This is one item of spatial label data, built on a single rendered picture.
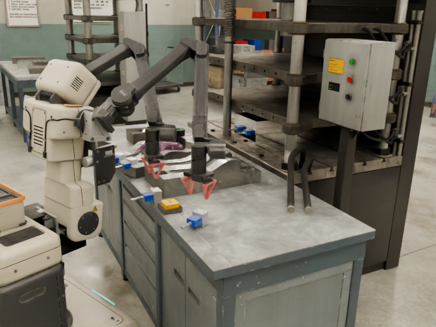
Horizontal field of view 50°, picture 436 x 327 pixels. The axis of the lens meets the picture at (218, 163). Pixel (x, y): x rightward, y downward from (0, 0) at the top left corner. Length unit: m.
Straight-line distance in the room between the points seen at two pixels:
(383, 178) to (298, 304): 1.30
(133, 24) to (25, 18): 3.14
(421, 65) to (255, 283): 1.75
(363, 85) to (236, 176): 0.70
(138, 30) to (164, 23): 3.48
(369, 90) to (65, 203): 1.41
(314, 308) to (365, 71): 1.04
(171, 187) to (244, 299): 0.63
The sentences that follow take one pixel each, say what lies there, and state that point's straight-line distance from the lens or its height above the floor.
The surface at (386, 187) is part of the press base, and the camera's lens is 2.98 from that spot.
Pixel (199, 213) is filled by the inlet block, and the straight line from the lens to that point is 1.77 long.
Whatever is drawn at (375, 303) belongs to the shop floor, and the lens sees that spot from 2.94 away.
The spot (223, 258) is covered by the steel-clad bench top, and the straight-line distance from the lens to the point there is 1.58.
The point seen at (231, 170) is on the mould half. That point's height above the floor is 0.89.
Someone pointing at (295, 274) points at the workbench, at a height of 0.69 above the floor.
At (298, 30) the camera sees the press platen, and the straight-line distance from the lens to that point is 2.35.
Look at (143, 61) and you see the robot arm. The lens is 2.15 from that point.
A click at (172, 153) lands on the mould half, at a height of 0.88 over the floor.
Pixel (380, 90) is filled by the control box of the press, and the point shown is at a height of 1.26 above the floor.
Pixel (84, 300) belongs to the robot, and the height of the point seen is 0.28.
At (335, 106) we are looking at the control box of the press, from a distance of 2.34.
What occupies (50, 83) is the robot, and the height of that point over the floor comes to 1.31.
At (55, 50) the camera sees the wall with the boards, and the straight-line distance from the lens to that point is 9.32.
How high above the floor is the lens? 1.59
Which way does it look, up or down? 18 degrees down
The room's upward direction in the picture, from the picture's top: 1 degrees clockwise
